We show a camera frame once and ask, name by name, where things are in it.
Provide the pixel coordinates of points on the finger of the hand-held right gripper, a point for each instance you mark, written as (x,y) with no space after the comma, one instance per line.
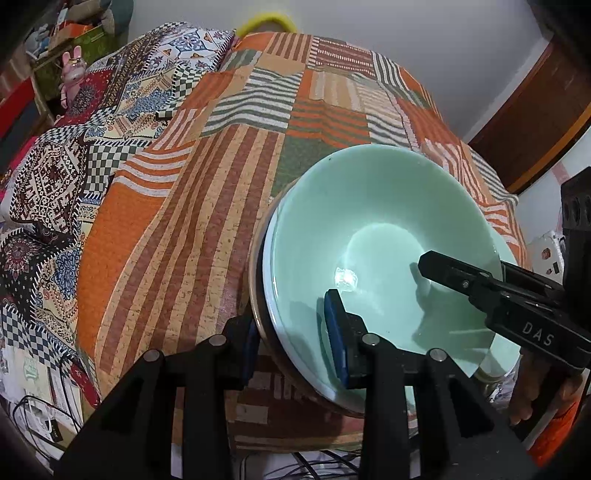
(443,272)
(531,277)

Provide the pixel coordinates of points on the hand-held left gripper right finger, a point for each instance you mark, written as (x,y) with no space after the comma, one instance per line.
(333,332)

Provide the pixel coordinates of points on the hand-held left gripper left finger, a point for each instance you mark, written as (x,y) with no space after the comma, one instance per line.
(251,341)

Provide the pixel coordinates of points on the pink bowl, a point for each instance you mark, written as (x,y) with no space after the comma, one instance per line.
(255,295)

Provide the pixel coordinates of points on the mint green bowl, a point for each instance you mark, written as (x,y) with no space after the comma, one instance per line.
(369,207)

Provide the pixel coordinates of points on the person's right hand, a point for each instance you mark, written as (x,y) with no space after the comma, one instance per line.
(519,397)

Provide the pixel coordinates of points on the white sliding wardrobe door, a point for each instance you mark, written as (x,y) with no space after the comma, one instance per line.
(540,203)

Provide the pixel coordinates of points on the brown wooden door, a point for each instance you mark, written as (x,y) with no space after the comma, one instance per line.
(531,129)

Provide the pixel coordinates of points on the orange striped patchwork bedsheet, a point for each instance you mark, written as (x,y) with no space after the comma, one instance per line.
(184,207)

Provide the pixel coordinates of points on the multicoloured patterned quilt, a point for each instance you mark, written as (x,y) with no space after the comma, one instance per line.
(69,161)

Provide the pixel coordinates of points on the yellow foam arch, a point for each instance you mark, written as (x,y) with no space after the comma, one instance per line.
(268,17)

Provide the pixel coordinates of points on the pink rabbit toy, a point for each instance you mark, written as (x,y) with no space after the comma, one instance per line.
(74,74)

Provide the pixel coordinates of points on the red box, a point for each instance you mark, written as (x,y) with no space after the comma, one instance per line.
(14,101)

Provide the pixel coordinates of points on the green cardboard box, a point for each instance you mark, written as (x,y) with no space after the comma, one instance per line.
(92,41)

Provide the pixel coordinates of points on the grey plush cushion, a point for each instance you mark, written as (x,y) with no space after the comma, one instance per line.
(120,11)

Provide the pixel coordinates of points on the pile of stuffed toys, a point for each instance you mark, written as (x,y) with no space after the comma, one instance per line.
(60,23)

